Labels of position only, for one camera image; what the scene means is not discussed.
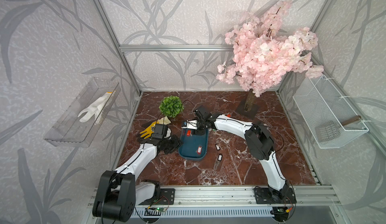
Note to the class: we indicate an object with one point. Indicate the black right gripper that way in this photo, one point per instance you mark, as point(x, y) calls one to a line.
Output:
point(199, 133)

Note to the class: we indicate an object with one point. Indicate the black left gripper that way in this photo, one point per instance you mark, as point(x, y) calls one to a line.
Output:
point(176, 144)

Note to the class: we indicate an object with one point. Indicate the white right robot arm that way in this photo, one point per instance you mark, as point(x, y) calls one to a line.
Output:
point(259, 142)

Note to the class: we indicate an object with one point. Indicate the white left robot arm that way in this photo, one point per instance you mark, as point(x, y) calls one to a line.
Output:
point(118, 194)

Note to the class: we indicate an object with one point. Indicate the teal plastic storage tray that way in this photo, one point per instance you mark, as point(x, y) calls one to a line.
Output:
point(190, 145)

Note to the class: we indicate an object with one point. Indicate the yellow black work glove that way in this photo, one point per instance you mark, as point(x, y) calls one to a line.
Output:
point(150, 129)

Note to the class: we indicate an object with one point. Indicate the green ball potted plant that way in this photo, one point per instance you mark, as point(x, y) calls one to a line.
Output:
point(171, 106)

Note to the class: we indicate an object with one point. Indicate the brown tree trunk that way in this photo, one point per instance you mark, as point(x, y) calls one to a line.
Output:
point(249, 100)

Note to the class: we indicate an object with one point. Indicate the small green circuit board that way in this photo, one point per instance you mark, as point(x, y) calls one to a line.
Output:
point(156, 210)

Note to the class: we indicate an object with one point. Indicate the white glove on shelf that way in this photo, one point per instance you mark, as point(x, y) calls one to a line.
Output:
point(95, 109)

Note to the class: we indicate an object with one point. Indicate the pink blossom tree crown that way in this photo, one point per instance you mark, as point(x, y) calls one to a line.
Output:
point(259, 52)

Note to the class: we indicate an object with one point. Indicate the brown stick in basket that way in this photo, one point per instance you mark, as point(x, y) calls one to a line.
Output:
point(351, 120)

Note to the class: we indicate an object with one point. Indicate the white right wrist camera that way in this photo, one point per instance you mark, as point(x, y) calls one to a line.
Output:
point(190, 124)

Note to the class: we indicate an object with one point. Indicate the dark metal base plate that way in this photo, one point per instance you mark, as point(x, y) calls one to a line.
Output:
point(249, 111)

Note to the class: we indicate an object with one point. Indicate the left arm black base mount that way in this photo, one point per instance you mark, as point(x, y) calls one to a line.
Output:
point(161, 195)

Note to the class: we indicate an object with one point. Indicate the clear acrylic wall shelf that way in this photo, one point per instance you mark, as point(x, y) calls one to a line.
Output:
point(80, 123)

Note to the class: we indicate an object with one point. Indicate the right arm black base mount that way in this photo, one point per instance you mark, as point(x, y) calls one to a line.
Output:
point(268, 195)

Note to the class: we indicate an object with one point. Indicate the aluminium horizontal frame bar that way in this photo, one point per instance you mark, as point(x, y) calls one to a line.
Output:
point(176, 48)

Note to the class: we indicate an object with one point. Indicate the white wire mesh basket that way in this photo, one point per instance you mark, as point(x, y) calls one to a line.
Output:
point(323, 108)

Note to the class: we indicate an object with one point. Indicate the aluminium front rail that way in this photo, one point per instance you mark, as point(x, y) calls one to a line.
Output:
point(244, 196)

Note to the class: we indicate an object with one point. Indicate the aluminium frame post left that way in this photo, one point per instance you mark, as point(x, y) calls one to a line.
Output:
point(116, 45)

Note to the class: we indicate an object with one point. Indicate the aluminium frame post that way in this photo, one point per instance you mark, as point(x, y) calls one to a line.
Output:
point(304, 40)
point(116, 45)

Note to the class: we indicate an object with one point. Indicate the aluminium frame post right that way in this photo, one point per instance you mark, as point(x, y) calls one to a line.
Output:
point(304, 40)

